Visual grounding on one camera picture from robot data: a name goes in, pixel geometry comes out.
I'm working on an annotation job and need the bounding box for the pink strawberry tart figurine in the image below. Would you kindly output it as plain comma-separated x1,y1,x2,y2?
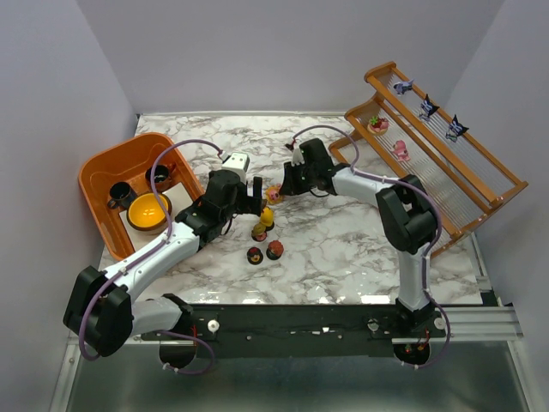
367,116,389,136

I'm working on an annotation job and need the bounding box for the pink bear yellow flower figurine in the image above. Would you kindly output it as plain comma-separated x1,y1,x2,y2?
265,184,284,205

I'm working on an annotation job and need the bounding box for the white paper sheet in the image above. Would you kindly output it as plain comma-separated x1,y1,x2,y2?
119,183,193,251

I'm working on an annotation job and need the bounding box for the black round base figurine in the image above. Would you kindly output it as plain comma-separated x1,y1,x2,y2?
246,246,263,265

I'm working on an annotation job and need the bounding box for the yellow bowl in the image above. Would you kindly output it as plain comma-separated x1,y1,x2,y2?
127,192,172,231

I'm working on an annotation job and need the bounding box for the black bat-eared figurine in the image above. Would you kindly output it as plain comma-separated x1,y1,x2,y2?
445,115,469,142

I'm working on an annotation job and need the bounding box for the red hair figurine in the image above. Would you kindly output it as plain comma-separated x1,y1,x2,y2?
266,240,284,260

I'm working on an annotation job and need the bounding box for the purple small figurine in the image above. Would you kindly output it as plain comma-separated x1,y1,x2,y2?
393,79,414,95

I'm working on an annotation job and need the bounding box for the brown mug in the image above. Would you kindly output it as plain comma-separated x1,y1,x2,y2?
144,164,176,193

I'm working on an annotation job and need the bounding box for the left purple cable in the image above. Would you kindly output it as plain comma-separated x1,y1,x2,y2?
79,139,228,361

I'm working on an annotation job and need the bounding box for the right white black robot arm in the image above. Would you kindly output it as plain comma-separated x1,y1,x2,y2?
280,138,442,330

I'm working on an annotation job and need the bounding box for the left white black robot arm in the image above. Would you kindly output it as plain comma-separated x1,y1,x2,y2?
63,170,264,361

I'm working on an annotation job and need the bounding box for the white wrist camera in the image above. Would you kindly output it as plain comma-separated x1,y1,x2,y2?
220,152,250,183
285,142,305,167

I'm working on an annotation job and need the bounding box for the black metal base frame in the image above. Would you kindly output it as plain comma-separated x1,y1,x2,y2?
141,300,447,361

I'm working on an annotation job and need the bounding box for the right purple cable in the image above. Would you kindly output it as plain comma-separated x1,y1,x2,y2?
287,124,452,370

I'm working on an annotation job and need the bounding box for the black mug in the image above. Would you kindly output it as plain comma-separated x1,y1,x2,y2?
107,181,137,209

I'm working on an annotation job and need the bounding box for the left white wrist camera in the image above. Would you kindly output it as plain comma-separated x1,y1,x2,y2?
220,152,250,183

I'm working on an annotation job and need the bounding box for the olive hat figurine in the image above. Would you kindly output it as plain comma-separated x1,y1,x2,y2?
250,223,267,242

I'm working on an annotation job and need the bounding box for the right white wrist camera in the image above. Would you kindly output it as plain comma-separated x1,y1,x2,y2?
285,142,305,167

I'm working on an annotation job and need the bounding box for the yellow helmet figurine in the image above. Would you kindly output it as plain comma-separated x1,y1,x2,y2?
259,207,275,231

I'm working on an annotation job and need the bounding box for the black purple bow figurine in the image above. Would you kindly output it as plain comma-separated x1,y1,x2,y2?
418,94,439,121

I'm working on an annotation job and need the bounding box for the orange plastic bin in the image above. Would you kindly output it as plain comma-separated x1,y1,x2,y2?
79,132,204,261

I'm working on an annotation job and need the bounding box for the purple cable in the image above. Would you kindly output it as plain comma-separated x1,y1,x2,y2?
287,124,452,370
79,139,228,361

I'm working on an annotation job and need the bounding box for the wooden tiered shelf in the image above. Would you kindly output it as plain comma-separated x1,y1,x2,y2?
329,62,528,256

